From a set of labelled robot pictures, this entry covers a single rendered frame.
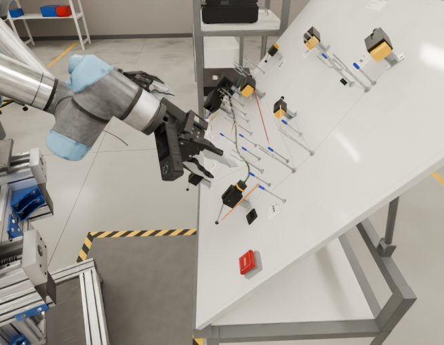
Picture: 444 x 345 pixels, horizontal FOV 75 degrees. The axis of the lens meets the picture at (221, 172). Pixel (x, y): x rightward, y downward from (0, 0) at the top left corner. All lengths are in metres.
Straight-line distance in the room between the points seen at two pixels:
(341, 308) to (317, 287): 0.10
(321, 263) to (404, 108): 0.71
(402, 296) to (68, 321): 1.58
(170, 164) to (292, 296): 0.75
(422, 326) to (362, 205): 1.67
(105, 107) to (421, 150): 0.60
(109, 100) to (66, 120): 0.09
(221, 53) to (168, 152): 3.40
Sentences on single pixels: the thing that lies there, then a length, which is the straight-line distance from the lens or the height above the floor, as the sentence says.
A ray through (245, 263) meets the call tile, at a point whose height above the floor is 1.11.
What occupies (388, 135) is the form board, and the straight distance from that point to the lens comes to 0.73.
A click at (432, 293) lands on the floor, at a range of 2.46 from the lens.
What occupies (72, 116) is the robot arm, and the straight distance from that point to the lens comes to 0.59.
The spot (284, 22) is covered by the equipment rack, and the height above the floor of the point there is 1.48.
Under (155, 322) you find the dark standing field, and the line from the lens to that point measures 2.00.
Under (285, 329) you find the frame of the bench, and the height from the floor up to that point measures 0.80.
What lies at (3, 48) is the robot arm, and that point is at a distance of 1.07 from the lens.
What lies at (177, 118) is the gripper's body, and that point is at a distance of 0.62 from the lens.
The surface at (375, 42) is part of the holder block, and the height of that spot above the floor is 1.60.
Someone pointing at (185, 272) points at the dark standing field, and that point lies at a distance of 2.14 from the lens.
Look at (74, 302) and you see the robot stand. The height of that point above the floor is 0.21.
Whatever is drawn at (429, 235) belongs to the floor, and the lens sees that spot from 2.83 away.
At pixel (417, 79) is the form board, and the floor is 1.55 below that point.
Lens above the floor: 1.77
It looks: 38 degrees down
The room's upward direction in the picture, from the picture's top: straight up
